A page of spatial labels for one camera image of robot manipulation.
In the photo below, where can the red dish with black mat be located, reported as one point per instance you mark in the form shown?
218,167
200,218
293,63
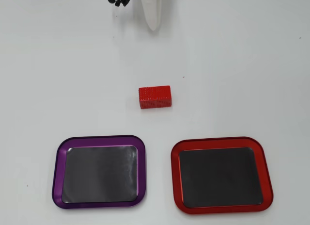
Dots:
220,176

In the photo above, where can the red textured block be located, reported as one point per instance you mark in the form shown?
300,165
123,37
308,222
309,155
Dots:
155,97

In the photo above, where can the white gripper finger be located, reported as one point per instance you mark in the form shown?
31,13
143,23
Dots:
152,9

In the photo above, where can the purple dish with black mat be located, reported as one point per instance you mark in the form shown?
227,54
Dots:
99,174

